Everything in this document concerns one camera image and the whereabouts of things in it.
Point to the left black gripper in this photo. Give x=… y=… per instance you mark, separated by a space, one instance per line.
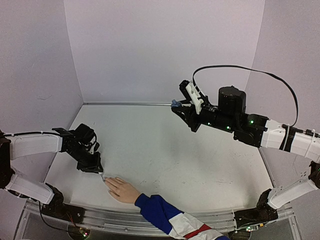
x=94 y=167

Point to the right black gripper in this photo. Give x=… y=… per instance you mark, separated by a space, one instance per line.
x=194 y=118

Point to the white nail polish cap brush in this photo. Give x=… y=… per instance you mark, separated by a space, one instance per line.
x=103 y=177

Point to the blue nail polish bottle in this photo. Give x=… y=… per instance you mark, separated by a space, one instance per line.
x=175 y=104

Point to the blue white red sleeve forearm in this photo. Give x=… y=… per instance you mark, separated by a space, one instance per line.
x=174 y=222

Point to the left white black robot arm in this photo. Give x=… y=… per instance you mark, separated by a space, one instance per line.
x=81 y=144

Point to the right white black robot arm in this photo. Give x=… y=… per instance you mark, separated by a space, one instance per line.
x=258 y=131

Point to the mannequin hand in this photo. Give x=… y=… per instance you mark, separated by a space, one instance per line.
x=121 y=190

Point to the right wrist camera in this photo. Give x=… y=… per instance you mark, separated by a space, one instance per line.
x=191 y=92

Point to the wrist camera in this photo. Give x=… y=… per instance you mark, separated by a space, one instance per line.
x=93 y=148
x=191 y=92

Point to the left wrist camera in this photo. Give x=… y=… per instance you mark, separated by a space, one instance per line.
x=93 y=148

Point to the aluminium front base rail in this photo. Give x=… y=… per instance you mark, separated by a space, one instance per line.
x=121 y=225

